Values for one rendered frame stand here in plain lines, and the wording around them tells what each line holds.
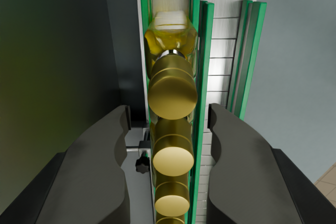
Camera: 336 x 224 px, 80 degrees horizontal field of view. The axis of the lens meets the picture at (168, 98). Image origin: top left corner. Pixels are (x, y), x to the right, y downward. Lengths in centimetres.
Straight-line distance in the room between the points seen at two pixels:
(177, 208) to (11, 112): 16
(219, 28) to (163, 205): 32
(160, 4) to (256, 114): 45
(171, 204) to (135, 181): 44
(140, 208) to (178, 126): 59
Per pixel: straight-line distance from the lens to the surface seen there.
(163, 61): 16
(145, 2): 32
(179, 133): 17
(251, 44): 35
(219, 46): 42
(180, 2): 40
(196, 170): 48
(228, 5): 41
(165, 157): 17
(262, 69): 62
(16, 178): 21
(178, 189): 21
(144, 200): 71
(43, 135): 23
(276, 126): 74
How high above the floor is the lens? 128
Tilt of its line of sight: 61 degrees down
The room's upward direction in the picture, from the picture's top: 179 degrees counter-clockwise
